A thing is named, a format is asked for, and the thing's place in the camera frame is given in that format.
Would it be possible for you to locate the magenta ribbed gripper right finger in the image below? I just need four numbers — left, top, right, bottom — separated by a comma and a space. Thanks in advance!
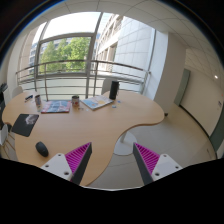
133, 143, 182, 185

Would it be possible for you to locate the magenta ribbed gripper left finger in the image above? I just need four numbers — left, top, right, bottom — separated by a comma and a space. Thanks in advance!
42, 143, 92, 185

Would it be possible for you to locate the black computer mouse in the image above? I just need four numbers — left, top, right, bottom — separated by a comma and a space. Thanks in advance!
35, 142, 49, 157

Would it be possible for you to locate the white table leg base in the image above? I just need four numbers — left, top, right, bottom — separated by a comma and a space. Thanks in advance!
114, 132, 137, 156

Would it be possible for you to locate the red blue magazine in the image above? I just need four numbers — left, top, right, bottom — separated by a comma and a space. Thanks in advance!
42, 101, 71, 113

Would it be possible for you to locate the dark mug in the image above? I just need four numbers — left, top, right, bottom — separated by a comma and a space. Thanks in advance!
72, 95, 80, 107

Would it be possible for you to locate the white chair at left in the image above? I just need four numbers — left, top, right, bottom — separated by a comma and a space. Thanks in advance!
0, 125, 17, 160

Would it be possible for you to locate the open light blue magazine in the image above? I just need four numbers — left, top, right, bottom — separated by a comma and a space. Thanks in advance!
82, 95, 112, 110

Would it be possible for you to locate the drink can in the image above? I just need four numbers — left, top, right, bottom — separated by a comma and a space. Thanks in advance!
35, 94, 42, 107

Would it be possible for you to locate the small blue object on table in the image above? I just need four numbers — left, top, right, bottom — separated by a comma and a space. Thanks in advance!
25, 95, 33, 102

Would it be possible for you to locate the black cylindrical speaker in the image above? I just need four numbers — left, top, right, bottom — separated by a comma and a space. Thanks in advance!
109, 81, 119, 100

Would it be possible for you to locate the grey chair behind table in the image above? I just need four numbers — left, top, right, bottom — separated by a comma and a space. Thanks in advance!
101, 78, 113, 94

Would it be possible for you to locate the metal balcony railing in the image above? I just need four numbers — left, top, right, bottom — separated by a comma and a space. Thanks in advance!
16, 60, 150, 100

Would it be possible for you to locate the green door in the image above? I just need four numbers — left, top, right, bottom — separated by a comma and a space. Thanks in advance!
174, 69, 191, 106

